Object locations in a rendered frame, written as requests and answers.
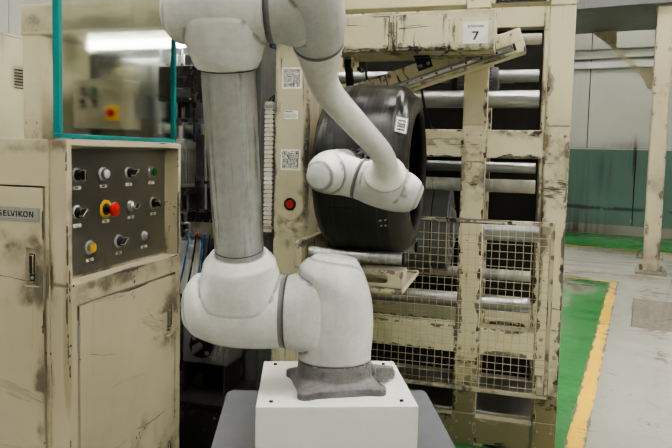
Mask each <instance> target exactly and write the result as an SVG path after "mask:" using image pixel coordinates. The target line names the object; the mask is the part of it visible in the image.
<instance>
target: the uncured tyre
mask: <svg viewBox="0 0 672 448"><path fill-rule="evenodd" d="M343 88H344V90H345V91H346V92H347V94H348V95H349V96H350V98H351V99H352V100H353V101H354V102H355V103H356V105H357V106H358V107H359V108H360V109H361V111H362V112H363V113H364V114H365V115H366V116H367V118H368V119H369V120H370V121H371V122H372V123H373V125H374V126H375V127H376V128H377V129H378V131H379V132H380V133H381V134H382V135H383V136H384V138H385V139H386V140H387V142H388V143H389V144H390V146H391V147H392V149H393V151H394V153H395V155H396V158H397V159H399V160H400V161H401V162H402V163H403V165H404V166H405V168H406V169H407V170H408V172H410V173H412V174H414V175H415V176H417V177H418V178H419V179H420V181H421V182H422V185H423V187H424V190H423V193H422V196H421V199H420V201H419V203H418V206H417V207H416V208H415V209H413V210H411V211H410V212H392V211H388V210H384V209H380V208H376V207H373V206H370V205H368V204H365V203H363V202H361V201H359V200H356V199H353V198H350V197H346V196H340V195H330V194H323V193H320V192H317V191H315V190H313V189H312V196H313V205H314V211H315V216H316V220H317V223H318V226H319V229H320V231H321V233H322V234H323V236H324V237H325V238H326V239H327V240H328V241H329V242H330V244H331V245H332V246H333V247H336V248H350V249H365V250H380V251H395V252H404V251H405V250H406V249H408V248H409V247H410V246H411V245H412V244H414V242H415V241H416V238H417V235H418V232H419V228H420V223H421V217H422V212H423V205H424V197H425V186H426V164H427V150H426V132H425V122H424V114H423V108H422V104H421V101H420V99H419V98H418V97H417V96H416V95H415V94H414V93H413V92H412V91H411V90H410V89H409V88H407V87H404V86H400V85H350V86H346V87H343ZM396 116H400V117H404V118H408V125H407V133H406V134H402V133H398V132H394V127H395V121H396ZM337 148H338V149H350V150H351V149H355V150H357V149H358V148H360V146H359V145H358V144H357V143H356V142H355V141H354V140H353V139H352V138H351V137H350V136H349V135H348V134H347V133H346V132H345V131H344V130H343V129H342V128H341V127H340V126H339V125H338V124H337V123H336V122H335V121H334V120H333V119H332V118H331V117H330V116H329V115H328V114H327V113H326V112H325V110H324V109H323V108H322V111H321V113H320V116H319V119H318V123H317V127H316V132H315V137H314V144H313V154H312V159H313V158H314V157H315V156H316V155H318V154H319V153H321V152H323V151H326V150H335V149H337ZM329 207H349V208H351V209H346V208H329ZM387 217H388V226H389V227H388V228H379V225H378V218H387Z"/></svg>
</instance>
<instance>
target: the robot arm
mask: <svg viewBox="0 0 672 448"><path fill-rule="evenodd" d="M159 14H160V20H161V23H162V26H163V28H164V29H165V31H166V33H167V34H168V36H169V37H170V38H172V39H173V40H174V41H175V42H177V43H179V44H184V45H185V46H186V48H187V50H188V53H189V55H190V57H191V60H192V62H193V64H194V66H195V67H196V68H197V69H198V70H201V87H202V100H203V114H204V127H205V140H206V151H207V159H208V172H209V185H210V198H211V212H212V225H213V238H214V249H213V250H212V251H211V253H210V254H209V255H208V256H207V257H206V259H205V260H204V262H203V265H202V272H200V273H197V274H196V275H194V276H193V277H192V278H191V279H190V281H189V282H188V283H187V285H186V287H185V289H184V291H183V294H182V298H181V317H182V321H183V324H184V326H185V327H186V329H188V330H189V332H190V333H191V334H192V335H193V336H195V337H197V338H199V339H201V340H203V341H206V342H208V343H211V344H214V345H218V346H223V347H231V348H242V349H274V348H286V349H289V350H292V351H295V352H298V366H297V367H291V368H288V369H287V370H286V376H287V377H288V378H290V379H291V380H292V382H293V384H294V386H295V388H296V390H297V399H298V400H300V401H311V400H317V399H330V398H347V397H363V396H375V397H382V396H385V395H386V387H385V386H384V385H382V384H381V383H379V382H380V381H385V380H389V379H393V378H394V377H395V370H394V369H393V368H394V367H393V366H388V365H379V364H373V363H372V362H371V348H372V340H373V305H372V298H371V294H370V290H369V286H368V283H367V280H366V277H365V274H364V272H363V270H362V268H361V266H360V264H359V262H358V261H357V259H356V258H354V257H351V256H347V255H341V254H333V253H317V254H315V255H313V256H312V257H309V258H307V259H306V260H305V261H303V262H302V263H301V265H300V267H299V273H295V274H290V275H282V274H280V273H279V269H278V266H277V263H276V259H275V257H274V255H273V254H272V253H271V252H270V251H269V250H268V249H267V248H265V247H264V243H263V222H262V200H261V179H260V157H259V135H258V114H257V92H256V71H255V69H256V68H258V66H259V64H260V62H261V60H262V56H263V51H264V48H265V44H270V43H271V44H282V45H288V46H293V50H294V52H295V54H296V56H297V59H298V61H299V63H300V66H301V68H302V71H303V74H304V76H305V79H306V82H307V84H308V86H309V88H310V90H311V92H312V94H313V96H314V97H315V99H316V100H317V102H318V103H319V104H320V106H321V107H322V108H323V109H324V110H325V112H326V113H327V114H328V115H329V116H330V117H331V118H332V119H333V120H334V121H335V122H336V123H337V124H338V125H339V126H340V127H341V128H342V129H343V130H344V131H345V132H346V133H347V134H348V135H349V136H350V137H351V138H352V139H353V140H354V141H355V142H356V143H357V144H358V145H359V146H360V148H358V149H357V150H355V149H351V150H350V149H338V148H337V149H335V150H326V151H323V152H321V153H319V154H318V155H316V156H315V157H314V158H313V159H312V160H311V161H310V163H309V164H308V169H307V173H306V180H307V183H308V184H309V186H310V187H311V188H312V189H313V190H315V191H317V192H320V193H323V194H330V195H340V196H346V197H350V198H353V199H356V200H359V201H361V202H363V203H365V204H368V205H370V206H373V207H376V208H380V209H384V210H388V211H392V212H410V211H411V210H413V209H415V208H416V207H417V206H418V203H419V201H420V199H421V196H422V193H423V190H424V187H423V185H422V182H421V181H420V179H419V178H418V177H417V176H415V175H414V174H412V173H410V172H408V170H407V169H406V168H405V166H404V165H403V163H402V162H401V161H400V160H399V159H397V158H396V155H395V153H394V151H393V149H392V147H391V146H390V144H389V143H388V142H387V140H386V139H385V138H384V136H383V135H382V134H381V133H380V132H379V131H378V129H377V128H376V127H375V126H374V125H373V123H372V122H371V121H370V120H369V119H368V118H367V116H366V115H365V114H364V113H363V112H362V111H361V109H360V108H359V107H358V106H357V105H356V103H355V102H354V101H353V100H352V99H351V98H350V96H349V95H348V94H347V92H346V91H345V90H344V88H343V87H342V85H341V83H340V81H339V77H338V70H339V64H340V59H341V54H342V50H343V46H344V35H345V28H346V15H345V5H344V0H159Z"/></svg>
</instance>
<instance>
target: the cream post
mask: <svg viewBox="0 0 672 448"><path fill-rule="evenodd" d="M282 67H301V66H300V63H299V61H298V59H297V56H296V54H295V52H294V50H293V46H288V45H282V44H276V102H275V175H274V238H273V255H274V257H275V259H276V263H277V266H278V269H279V273H280V274H282V275H290V274H295V273H299V268H295V266H294V259H295V240H297V239H300V238H302V237H305V236H307V235H310V234H313V233H315V232H316V216H315V211H314V205H313V196H312V188H311V187H310V186H309V184H308V183H307V180H306V173H307V169H308V164H309V163H310V161H311V160H312V154H313V144H314V137H315V132H316V127H317V123H318V119H319V103H318V102H317V100H316V99H315V97H314V96H313V94H312V92H311V90H310V88H309V86H308V84H307V82H306V79H305V76H304V74H303V71H302V89H282ZM285 111H298V119H285ZM281 149H300V150H301V153H300V171H298V170H281ZM288 200H292V201H293V203H294V206H293V207H292V208H287V207H286V202H287V201H288ZM271 361H298V352H295V351H292V350H289V349H286V348H274V349H272V356H271Z"/></svg>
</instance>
